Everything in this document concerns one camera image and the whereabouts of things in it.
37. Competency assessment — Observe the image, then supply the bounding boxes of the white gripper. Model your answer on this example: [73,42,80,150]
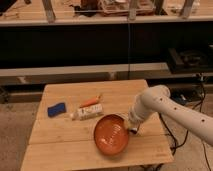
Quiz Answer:
[124,106,149,130]

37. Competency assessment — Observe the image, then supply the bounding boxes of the orange ceramic bowl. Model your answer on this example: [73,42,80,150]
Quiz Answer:
[93,114,129,156]

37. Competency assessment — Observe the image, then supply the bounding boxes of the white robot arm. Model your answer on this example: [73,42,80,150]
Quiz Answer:
[126,85,213,146]

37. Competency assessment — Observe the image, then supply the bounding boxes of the white plastic bottle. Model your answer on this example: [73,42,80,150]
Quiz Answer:
[70,104,103,120]

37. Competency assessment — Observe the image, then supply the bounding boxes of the orange toy carrot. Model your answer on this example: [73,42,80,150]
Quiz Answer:
[79,94,102,108]

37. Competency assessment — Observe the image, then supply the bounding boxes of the black power adapter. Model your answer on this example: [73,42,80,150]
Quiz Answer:
[171,95,186,106]

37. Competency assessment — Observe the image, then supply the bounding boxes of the wooden table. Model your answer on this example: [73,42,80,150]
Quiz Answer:
[20,79,175,171]

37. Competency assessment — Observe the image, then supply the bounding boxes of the blue sponge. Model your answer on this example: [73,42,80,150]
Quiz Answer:
[47,103,66,117]

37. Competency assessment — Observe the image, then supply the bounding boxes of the black equipment case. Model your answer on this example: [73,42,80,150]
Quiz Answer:
[166,46,213,74]

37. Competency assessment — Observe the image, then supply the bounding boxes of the black floor cable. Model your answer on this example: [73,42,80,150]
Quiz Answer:
[154,74,213,171]

